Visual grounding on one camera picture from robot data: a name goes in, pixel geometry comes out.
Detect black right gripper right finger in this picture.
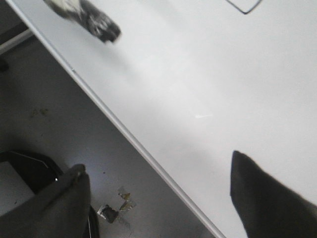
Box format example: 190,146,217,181
230,151,317,238

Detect white whiteboard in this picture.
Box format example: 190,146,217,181
9,0,317,238

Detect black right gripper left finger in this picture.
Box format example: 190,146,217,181
0,164,90,238

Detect torn foil floor scraps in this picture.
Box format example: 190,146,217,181
97,186,137,224

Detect white black whiteboard marker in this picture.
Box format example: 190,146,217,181
44,0,121,43

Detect white metal frame bar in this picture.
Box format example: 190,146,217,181
0,29,33,55

